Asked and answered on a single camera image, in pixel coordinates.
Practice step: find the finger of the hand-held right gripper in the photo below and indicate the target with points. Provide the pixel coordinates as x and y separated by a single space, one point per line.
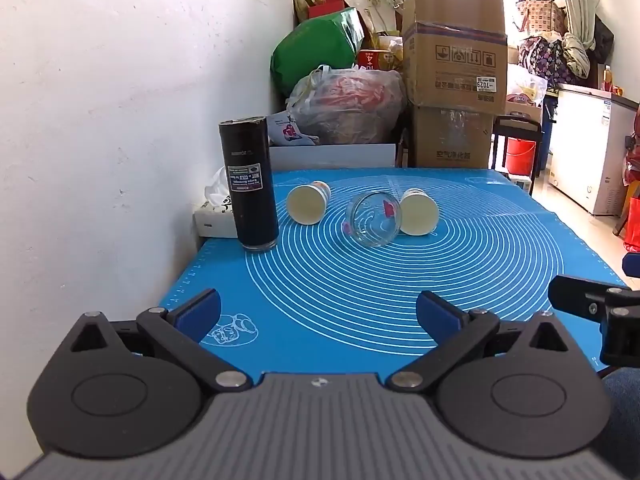
575 296
620 332

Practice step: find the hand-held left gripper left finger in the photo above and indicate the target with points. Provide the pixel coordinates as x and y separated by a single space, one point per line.
204 311

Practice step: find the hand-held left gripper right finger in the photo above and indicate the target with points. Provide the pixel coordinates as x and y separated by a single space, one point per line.
440 317

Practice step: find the clear glass cup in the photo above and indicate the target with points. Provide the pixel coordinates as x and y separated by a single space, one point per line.
374 220

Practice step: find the paper cup with orange print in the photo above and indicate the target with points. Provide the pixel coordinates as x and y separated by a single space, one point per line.
306 205
419 212

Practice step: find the black tumbler cup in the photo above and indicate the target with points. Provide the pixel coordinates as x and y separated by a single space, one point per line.
250 185

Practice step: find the person's leg in jeans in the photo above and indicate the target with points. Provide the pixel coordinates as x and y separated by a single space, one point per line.
622 410

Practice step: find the white tissue box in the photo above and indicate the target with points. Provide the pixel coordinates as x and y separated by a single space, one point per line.
212 222

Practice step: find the blue silicone baking mat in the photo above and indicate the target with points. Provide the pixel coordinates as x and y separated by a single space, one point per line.
325 285

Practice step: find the white tissue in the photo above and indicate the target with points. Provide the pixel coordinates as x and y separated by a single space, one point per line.
217 187

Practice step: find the white chest freezer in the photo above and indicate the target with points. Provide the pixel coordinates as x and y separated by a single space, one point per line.
585 145

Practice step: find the red bucket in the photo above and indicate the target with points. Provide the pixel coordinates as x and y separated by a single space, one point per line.
520 155

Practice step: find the black stool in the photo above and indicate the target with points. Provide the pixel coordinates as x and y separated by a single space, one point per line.
517 126

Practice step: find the plain cardboard box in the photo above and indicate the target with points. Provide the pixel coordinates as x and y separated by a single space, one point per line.
450 135

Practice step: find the flat white box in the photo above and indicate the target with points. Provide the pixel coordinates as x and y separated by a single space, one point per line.
330 156

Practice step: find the white paper bag, red print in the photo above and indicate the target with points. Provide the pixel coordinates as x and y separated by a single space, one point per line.
287 127

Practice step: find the plastic bag of packets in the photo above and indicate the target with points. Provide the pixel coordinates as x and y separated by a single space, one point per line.
525 91

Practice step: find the orange drink bottle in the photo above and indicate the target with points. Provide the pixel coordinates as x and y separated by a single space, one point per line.
607 79

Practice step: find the clear plastic bag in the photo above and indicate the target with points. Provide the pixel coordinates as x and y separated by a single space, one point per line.
350 105

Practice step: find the dark floral bag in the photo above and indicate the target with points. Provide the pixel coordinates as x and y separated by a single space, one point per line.
545 57

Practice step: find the black hanging bag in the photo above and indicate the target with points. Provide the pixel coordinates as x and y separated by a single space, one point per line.
603 37

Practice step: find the large open cardboard box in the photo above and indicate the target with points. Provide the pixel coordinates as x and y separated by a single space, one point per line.
452 55

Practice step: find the red and white carton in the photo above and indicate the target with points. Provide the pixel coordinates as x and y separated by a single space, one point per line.
369 60

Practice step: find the green bag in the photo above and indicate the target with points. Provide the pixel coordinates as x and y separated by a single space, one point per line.
310 52

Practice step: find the beige patterned bag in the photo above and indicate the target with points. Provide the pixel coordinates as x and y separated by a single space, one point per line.
540 12

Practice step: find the red gift box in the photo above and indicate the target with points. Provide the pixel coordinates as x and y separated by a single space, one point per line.
331 2

